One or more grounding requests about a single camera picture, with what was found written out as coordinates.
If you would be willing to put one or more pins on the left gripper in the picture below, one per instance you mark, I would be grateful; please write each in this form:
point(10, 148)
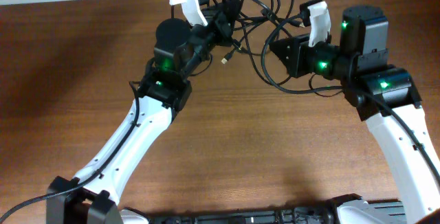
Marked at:
point(223, 20)

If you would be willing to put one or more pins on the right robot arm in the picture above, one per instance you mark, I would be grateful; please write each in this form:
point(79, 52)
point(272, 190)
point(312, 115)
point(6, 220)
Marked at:
point(385, 96)

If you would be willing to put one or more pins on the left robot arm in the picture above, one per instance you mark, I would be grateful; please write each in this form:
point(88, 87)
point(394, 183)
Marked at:
point(93, 194)

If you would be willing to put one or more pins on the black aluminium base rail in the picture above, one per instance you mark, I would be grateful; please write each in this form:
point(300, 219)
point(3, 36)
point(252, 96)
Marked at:
point(349, 208)

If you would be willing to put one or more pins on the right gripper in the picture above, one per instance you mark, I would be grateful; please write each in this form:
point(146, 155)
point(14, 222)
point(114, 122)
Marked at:
point(296, 47)

